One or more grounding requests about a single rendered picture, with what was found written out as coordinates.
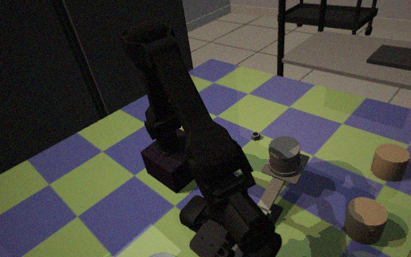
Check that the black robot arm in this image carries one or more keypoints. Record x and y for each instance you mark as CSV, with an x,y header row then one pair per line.
x,y
213,155

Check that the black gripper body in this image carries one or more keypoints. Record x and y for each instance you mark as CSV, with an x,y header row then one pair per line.
x,y
195,214

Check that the dark grey cylinder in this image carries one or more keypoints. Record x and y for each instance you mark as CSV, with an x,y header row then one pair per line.
x,y
284,154
237,251

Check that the brown cylinder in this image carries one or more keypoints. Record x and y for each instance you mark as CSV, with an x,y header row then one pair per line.
x,y
389,162
365,220

